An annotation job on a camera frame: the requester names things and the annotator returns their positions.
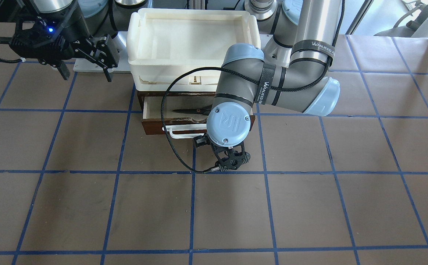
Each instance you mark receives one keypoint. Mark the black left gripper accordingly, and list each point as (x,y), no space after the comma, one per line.
(200,140)

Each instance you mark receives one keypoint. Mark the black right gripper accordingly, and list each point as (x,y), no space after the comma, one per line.
(75,38)

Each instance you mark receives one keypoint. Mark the grey orange scissors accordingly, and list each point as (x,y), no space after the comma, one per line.
(199,111)

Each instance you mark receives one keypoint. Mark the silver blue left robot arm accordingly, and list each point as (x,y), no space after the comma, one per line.
(290,73)

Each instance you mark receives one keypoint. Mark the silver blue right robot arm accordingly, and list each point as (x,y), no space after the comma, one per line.
(105,17)

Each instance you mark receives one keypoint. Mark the dark wooden cabinet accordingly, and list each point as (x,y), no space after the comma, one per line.
(175,100)

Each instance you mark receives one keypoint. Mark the white plastic tray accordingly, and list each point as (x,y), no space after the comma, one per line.
(163,44)

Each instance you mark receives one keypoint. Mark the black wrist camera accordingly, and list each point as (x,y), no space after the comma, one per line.
(38,38)

